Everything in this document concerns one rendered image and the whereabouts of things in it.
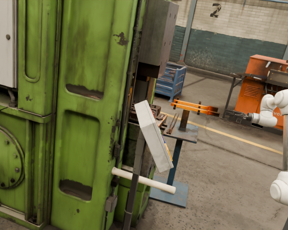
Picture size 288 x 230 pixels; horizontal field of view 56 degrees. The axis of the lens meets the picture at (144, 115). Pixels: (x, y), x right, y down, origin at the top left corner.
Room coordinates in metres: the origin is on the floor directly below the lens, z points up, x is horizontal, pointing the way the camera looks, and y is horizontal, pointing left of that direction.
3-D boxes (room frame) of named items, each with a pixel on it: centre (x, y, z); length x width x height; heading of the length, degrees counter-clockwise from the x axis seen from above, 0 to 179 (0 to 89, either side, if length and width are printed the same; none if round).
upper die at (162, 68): (1.99, 0.13, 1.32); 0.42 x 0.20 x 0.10; 76
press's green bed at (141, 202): (2.05, 0.12, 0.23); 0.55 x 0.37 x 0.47; 76
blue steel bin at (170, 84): (6.19, -0.12, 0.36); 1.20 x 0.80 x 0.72; 70
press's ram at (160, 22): (2.03, 0.12, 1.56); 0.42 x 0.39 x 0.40; 76
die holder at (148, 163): (2.05, 0.12, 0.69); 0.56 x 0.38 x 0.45; 76
